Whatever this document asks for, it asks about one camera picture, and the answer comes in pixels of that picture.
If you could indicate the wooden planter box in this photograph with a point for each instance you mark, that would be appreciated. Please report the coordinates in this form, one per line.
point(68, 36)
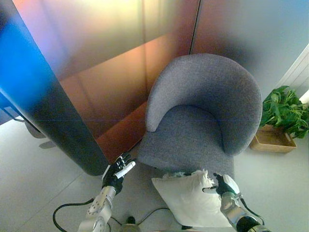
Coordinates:
point(272, 142)

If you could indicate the white pillow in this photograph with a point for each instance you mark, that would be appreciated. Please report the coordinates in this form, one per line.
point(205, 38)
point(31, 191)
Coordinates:
point(190, 198)

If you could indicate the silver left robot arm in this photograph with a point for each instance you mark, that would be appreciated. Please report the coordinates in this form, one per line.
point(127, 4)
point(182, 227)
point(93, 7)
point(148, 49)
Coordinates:
point(97, 211)

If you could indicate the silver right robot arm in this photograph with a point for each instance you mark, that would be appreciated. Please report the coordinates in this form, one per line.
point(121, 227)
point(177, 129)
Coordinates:
point(237, 213)

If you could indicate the grey fabric armchair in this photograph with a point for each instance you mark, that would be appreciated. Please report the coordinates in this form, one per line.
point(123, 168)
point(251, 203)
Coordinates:
point(200, 116)

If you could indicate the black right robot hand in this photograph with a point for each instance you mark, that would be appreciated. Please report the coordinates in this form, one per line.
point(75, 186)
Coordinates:
point(223, 184)

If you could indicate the green potted plant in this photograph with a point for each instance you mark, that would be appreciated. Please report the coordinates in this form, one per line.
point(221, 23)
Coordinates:
point(285, 111)

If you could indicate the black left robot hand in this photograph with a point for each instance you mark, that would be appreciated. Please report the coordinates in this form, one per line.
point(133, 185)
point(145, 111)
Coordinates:
point(112, 178)

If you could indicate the white chair base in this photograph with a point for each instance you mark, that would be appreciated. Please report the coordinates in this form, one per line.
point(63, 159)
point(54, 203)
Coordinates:
point(37, 135)

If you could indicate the dark rounded partition panel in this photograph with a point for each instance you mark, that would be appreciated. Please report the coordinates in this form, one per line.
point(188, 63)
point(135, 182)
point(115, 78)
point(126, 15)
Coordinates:
point(48, 84)

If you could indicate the left robot leg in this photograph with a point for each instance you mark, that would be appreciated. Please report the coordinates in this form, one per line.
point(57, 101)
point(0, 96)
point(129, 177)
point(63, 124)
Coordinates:
point(129, 226)

